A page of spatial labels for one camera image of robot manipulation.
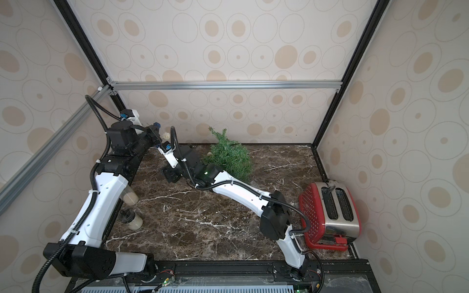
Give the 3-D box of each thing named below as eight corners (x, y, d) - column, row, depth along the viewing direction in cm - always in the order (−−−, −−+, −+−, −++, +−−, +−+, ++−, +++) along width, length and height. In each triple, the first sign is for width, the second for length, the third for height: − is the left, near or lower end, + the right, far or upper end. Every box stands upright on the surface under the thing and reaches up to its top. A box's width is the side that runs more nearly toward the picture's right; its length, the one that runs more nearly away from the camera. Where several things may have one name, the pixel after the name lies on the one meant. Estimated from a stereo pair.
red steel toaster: (308, 251, 81) (324, 237, 66) (297, 202, 97) (308, 181, 81) (347, 251, 81) (373, 237, 66) (330, 202, 97) (347, 181, 81)
